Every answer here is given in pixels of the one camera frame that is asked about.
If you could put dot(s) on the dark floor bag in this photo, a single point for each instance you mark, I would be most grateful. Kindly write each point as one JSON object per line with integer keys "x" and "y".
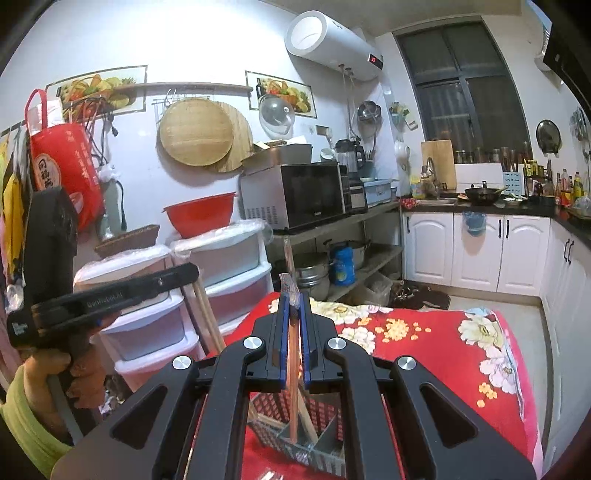
{"x": 420, "y": 296}

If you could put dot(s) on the chopstick pair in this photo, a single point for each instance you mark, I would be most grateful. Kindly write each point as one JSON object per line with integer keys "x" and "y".
{"x": 293, "y": 415}
{"x": 207, "y": 318}

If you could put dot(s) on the red shopping bag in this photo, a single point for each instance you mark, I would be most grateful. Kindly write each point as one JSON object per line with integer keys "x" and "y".
{"x": 60, "y": 161}

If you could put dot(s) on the white blue cutlery stand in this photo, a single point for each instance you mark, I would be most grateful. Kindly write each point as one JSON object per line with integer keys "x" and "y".
{"x": 512, "y": 182}

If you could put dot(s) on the person's left forearm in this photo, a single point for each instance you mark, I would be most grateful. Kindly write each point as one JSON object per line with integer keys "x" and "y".
{"x": 27, "y": 434}

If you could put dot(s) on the red floral tablecloth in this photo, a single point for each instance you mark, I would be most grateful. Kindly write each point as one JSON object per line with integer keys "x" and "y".
{"x": 415, "y": 360}

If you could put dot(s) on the glass pot lid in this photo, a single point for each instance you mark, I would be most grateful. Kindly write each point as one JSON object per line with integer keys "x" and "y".
{"x": 277, "y": 117}

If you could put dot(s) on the white kitchen cabinets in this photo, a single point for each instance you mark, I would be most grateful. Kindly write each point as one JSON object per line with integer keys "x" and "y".
{"x": 485, "y": 254}

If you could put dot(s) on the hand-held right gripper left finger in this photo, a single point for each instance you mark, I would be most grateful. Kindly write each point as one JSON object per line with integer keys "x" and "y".
{"x": 283, "y": 341}

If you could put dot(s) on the blue hanging bag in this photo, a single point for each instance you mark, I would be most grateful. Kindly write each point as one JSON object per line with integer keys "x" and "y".
{"x": 474, "y": 224}

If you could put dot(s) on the grey metal tray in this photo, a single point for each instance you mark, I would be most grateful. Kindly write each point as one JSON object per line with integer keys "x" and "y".
{"x": 291, "y": 152}

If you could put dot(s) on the silver microwave oven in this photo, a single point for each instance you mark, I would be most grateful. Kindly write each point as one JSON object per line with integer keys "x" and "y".
{"x": 300, "y": 194}

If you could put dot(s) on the round wooden board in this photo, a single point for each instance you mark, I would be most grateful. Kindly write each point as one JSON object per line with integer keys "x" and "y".
{"x": 241, "y": 143}

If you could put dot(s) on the black range hood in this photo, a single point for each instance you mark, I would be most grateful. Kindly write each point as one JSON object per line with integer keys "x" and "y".
{"x": 572, "y": 64}

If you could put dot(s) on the yellow hanging cloth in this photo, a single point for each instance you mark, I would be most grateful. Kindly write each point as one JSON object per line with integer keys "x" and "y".
{"x": 11, "y": 207}

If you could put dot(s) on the round bamboo tray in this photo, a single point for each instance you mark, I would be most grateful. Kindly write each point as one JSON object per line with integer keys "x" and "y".
{"x": 196, "y": 134}

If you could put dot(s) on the fruit wall poster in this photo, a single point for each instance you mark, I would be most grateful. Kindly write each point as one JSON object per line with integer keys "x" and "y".
{"x": 92, "y": 87}
{"x": 286, "y": 87}

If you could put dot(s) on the white kettle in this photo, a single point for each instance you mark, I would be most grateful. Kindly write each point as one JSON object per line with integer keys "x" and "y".
{"x": 400, "y": 152}

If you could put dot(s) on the dark barred window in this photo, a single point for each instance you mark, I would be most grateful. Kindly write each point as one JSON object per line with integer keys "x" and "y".
{"x": 461, "y": 92}

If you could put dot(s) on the row of steel jars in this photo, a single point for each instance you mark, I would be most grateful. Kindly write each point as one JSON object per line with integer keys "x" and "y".
{"x": 480, "y": 156}

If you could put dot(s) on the large steel stockpot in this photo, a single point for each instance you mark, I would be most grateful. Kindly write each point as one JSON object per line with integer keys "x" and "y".
{"x": 362, "y": 251}

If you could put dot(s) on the dark hanging pot lid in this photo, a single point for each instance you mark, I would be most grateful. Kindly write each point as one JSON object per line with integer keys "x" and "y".
{"x": 548, "y": 136}

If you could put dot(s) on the hanging steel pots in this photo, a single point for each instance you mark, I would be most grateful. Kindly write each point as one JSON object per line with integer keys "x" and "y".
{"x": 368, "y": 113}

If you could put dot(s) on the olive perforated utensil holder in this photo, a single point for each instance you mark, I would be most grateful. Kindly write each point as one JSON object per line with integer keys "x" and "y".
{"x": 330, "y": 443}

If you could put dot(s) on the wooden cutting board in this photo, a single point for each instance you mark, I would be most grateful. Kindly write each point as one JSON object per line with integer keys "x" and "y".
{"x": 438, "y": 161}

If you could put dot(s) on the row of condiment bottles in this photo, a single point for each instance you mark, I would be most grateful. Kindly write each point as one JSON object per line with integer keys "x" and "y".
{"x": 563, "y": 187}

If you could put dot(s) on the black wok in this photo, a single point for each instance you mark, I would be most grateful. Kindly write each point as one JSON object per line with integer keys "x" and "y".
{"x": 482, "y": 196}

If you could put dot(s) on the white plastic drawer unit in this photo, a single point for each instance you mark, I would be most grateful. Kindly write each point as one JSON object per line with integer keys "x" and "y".
{"x": 231, "y": 258}
{"x": 152, "y": 332}

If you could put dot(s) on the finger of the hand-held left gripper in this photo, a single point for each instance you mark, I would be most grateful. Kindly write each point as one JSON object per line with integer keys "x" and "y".
{"x": 175, "y": 277}

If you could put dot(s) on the red plastic basin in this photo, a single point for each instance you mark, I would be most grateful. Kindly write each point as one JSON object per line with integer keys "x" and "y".
{"x": 198, "y": 217}

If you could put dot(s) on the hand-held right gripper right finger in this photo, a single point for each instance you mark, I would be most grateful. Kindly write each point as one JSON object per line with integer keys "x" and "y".
{"x": 304, "y": 350}

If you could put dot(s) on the person's left hand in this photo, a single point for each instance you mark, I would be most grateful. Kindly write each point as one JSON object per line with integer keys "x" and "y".
{"x": 55, "y": 374}

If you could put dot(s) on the black blender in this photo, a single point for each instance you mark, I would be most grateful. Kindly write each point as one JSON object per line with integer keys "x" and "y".
{"x": 348, "y": 159}

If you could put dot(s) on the white water heater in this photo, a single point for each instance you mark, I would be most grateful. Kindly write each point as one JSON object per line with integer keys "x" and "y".
{"x": 332, "y": 41}

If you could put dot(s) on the brown woven basket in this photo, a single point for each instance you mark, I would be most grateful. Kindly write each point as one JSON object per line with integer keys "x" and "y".
{"x": 129, "y": 242}

